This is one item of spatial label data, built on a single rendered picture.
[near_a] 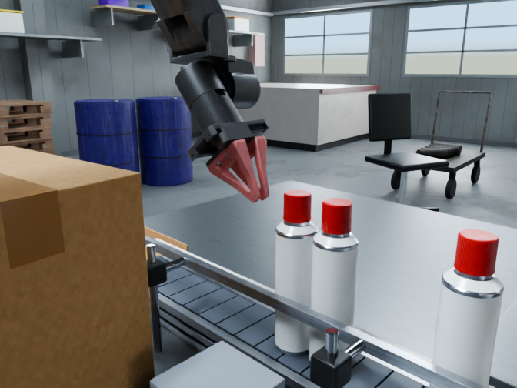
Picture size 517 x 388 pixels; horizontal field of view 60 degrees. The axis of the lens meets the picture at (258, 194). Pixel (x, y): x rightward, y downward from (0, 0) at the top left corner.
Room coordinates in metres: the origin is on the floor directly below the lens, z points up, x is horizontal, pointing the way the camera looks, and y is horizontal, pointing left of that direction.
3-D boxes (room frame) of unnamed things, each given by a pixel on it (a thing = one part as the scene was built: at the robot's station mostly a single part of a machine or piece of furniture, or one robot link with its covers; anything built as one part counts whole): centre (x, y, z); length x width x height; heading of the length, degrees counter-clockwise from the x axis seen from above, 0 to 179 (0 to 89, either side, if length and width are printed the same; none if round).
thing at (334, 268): (0.48, -0.09, 0.98); 0.05 x 0.05 x 0.20
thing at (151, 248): (0.59, 0.13, 0.91); 0.07 x 0.03 x 0.17; 136
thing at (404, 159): (3.62, -1.18, 0.52); 0.66 x 0.66 x 1.04
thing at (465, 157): (4.84, -1.97, 0.50); 1.21 x 0.71 x 1.00; 143
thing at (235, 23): (8.99, 0.43, 2.04); 0.44 x 0.37 x 0.24; 142
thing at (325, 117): (8.49, -0.59, 0.48); 2.55 x 2.06 x 0.96; 52
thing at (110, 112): (4.88, 1.31, 0.47); 1.24 x 0.76 x 0.94; 142
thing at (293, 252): (0.52, -0.05, 0.98); 0.05 x 0.05 x 0.20
